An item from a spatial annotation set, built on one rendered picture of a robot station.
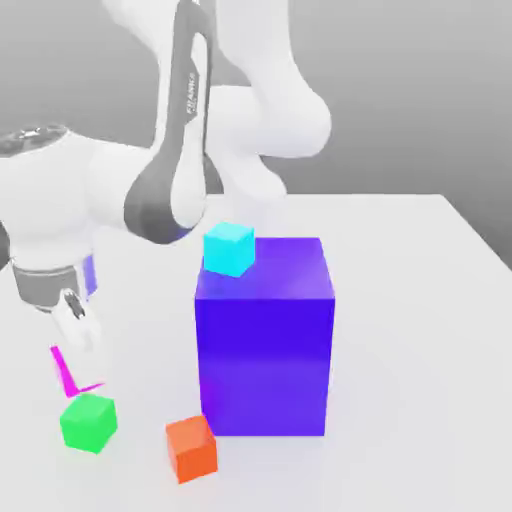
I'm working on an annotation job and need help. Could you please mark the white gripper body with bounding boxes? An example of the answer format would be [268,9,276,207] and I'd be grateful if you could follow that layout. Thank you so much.
[51,295,106,391]

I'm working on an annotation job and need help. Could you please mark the small magenta cube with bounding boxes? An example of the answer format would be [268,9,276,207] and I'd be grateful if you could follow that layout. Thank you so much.
[49,344,106,399]

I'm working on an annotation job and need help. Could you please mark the small green cube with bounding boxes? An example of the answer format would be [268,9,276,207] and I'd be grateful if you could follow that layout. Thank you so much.
[59,392,119,455]

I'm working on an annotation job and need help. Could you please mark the small orange cube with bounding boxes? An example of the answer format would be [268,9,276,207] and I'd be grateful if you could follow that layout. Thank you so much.
[165,414,219,485]

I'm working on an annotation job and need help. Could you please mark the small cyan cube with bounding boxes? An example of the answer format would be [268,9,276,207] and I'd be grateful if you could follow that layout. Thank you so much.
[202,221,256,279]

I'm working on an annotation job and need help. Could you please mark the large blue box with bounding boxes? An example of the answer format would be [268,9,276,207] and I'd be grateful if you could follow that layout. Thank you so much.
[194,236,336,438]

